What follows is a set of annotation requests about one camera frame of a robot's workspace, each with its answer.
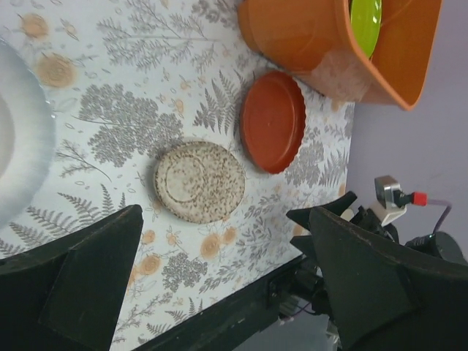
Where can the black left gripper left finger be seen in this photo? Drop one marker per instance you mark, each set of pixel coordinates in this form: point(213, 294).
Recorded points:
point(67, 294)

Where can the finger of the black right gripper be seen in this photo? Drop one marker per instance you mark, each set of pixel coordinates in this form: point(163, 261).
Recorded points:
point(303, 216)
point(305, 244)

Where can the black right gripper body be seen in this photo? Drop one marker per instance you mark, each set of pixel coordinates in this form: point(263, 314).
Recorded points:
point(439, 244)

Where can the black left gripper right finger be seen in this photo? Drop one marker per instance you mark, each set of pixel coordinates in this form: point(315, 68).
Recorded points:
point(385, 296)

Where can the red lacquer round plate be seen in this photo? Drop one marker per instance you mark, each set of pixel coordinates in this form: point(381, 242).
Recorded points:
point(273, 121)

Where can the speckled oval ceramic plate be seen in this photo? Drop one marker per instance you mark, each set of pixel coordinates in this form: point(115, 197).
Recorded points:
point(199, 181)

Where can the white deep bowl plate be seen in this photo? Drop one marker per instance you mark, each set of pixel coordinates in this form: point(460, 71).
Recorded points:
point(28, 134)

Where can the orange plastic bin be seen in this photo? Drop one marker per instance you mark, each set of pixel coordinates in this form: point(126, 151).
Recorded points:
point(313, 40)

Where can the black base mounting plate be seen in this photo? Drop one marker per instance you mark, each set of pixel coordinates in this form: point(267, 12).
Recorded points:
point(228, 323)

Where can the lime green plate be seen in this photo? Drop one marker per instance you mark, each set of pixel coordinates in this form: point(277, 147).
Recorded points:
point(365, 19)

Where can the floral patterned table mat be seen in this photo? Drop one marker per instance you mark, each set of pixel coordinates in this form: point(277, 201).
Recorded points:
point(126, 80)

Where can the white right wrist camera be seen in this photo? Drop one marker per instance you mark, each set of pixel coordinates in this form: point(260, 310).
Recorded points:
point(385, 207)

